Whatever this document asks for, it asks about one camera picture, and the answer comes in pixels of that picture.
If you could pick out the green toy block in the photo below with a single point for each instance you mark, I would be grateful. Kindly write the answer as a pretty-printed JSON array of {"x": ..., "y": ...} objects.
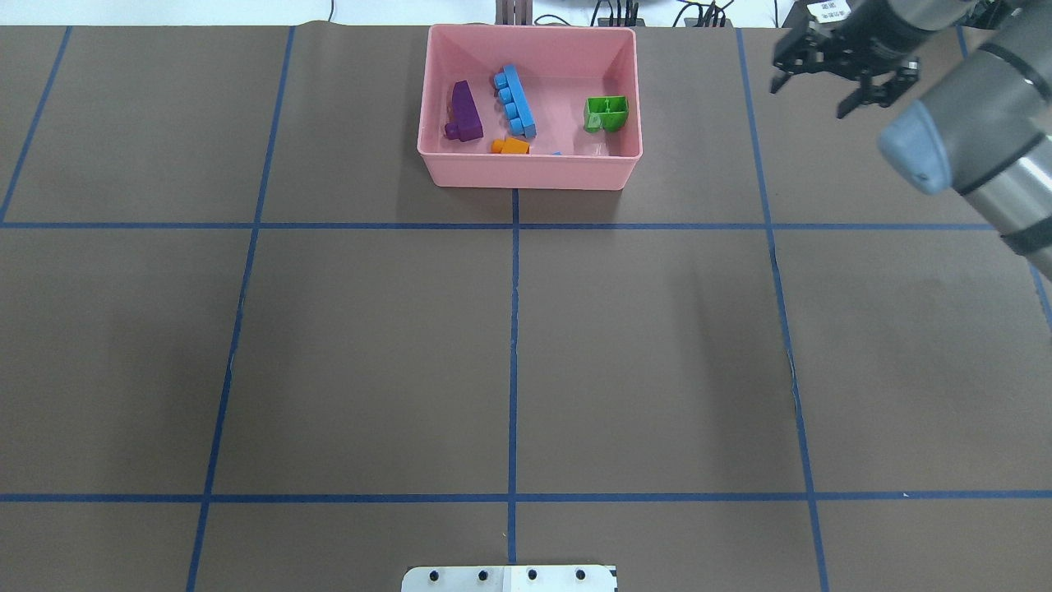
[{"x": 605, "y": 113}]

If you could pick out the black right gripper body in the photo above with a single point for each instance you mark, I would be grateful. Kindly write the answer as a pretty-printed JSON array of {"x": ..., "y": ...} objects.
[{"x": 874, "y": 36}]

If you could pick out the long blue toy block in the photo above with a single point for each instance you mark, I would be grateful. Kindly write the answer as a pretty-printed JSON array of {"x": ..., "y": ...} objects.
[{"x": 514, "y": 102}]

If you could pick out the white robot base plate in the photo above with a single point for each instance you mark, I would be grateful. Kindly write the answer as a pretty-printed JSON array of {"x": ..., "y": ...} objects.
[{"x": 572, "y": 577}]

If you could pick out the purple toy block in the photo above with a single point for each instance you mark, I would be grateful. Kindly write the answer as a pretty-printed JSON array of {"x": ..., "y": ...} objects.
[{"x": 464, "y": 124}]

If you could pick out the orange toy block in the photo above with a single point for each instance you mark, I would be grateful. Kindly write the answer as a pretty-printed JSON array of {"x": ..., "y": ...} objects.
[{"x": 510, "y": 146}]

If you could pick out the pink plastic box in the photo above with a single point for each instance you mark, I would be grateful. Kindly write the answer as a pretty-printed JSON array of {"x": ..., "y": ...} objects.
[{"x": 560, "y": 67}]

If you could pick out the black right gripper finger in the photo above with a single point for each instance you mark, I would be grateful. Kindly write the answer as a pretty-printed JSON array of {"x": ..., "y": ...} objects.
[
  {"x": 779, "y": 81},
  {"x": 883, "y": 94}
]

